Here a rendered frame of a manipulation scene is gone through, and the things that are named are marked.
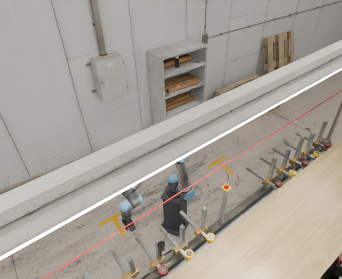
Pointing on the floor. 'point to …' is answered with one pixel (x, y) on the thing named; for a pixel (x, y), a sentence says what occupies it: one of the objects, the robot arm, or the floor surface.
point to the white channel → (149, 144)
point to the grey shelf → (162, 52)
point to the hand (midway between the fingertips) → (130, 231)
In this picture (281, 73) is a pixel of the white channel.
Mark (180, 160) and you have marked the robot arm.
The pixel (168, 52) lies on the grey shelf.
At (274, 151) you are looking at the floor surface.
